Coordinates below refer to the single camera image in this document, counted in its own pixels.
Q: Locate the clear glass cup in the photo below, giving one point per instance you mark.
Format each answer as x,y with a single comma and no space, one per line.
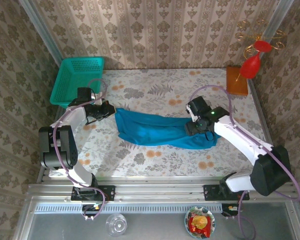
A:
116,225

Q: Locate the red plastic wine glass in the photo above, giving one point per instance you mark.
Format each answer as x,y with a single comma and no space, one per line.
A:
250,67

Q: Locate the teal plastic basket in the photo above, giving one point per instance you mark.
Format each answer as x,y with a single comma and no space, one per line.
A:
75,80

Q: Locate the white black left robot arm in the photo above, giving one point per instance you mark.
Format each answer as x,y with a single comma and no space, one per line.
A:
75,117

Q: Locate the patterned plate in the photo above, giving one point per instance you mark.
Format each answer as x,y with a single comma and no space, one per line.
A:
202,211

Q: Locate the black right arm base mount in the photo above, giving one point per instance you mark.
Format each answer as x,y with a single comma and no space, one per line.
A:
212,192

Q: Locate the aluminium frame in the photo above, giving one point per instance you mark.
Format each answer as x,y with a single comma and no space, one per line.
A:
152,190

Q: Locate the floral tablecloth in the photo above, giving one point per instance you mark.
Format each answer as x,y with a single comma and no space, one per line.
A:
152,85

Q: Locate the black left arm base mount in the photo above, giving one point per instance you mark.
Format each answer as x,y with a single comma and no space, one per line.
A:
107,192

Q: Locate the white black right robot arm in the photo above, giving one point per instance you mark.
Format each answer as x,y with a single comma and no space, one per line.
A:
240,137

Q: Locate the blue t-shirt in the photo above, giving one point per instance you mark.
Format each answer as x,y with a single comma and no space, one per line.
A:
145,127

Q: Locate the red yellow snack packet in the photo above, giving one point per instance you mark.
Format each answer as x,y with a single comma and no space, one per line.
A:
198,222

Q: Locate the small black connector box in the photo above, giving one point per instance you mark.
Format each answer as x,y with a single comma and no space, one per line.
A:
90,207
227,210

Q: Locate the orange wooden block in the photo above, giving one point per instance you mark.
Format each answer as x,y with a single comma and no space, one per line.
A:
236,85

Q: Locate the red and gold ornament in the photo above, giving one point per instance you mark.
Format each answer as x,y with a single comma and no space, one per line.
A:
258,38

